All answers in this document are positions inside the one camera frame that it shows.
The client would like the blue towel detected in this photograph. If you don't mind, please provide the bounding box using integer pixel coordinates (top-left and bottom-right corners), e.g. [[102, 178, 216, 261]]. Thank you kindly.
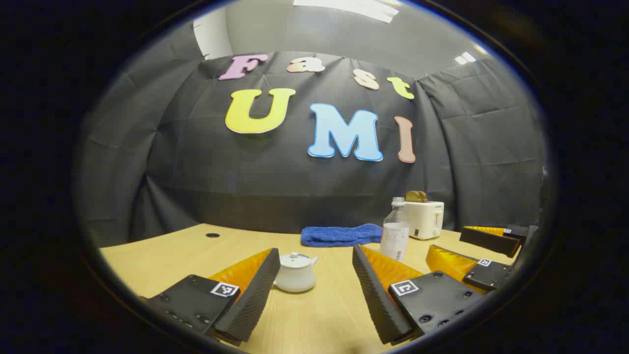
[[301, 224, 384, 247]]

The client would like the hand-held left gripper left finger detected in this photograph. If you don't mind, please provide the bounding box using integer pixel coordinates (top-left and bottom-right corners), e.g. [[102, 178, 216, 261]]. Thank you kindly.
[[140, 247, 282, 347]]

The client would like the long ceiling light panel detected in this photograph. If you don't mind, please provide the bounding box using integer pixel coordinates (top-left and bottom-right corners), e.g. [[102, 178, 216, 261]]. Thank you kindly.
[[293, 0, 400, 24]]

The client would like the clear plastic water bottle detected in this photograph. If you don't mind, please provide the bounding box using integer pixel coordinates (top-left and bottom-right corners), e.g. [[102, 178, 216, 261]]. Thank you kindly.
[[380, 197, 410, 263]]

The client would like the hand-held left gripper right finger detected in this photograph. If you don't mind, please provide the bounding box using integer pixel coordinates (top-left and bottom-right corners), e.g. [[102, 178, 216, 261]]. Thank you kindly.
[[352, 244, 485, 346]]

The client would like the white teacup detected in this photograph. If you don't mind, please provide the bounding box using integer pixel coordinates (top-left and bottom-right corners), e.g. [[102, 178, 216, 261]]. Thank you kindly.
[[273, 252, 318, 294]]

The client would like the white toaster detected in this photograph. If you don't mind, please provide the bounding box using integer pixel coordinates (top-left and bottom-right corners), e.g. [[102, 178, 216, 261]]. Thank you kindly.
[[404, 199, 445, 240]]

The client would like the black backdrop cloth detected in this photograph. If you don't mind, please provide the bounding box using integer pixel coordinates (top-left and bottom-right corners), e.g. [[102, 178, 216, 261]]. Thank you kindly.
[[79, 49, 548, 246]]

